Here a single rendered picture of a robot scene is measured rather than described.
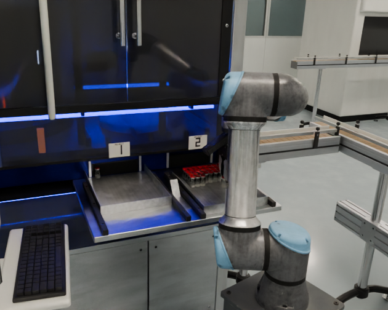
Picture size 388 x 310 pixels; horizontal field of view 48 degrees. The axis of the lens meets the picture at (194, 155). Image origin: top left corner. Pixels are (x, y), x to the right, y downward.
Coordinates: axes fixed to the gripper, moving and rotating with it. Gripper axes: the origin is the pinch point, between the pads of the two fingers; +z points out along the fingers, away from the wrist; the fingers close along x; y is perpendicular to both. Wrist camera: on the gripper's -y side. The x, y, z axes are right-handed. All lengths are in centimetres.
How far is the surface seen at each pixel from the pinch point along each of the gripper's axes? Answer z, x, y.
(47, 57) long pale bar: -46, 10, -63
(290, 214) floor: 93, 110, 119
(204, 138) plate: -10.4, 18.0, -0.9
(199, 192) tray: 5.1, -1.6, -10.6
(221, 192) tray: 5.1, -4.7, -2.7
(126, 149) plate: -8.5, 17.8, -34.9
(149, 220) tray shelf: 5.4, -17.0, -35.6
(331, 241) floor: 93, 67, 124
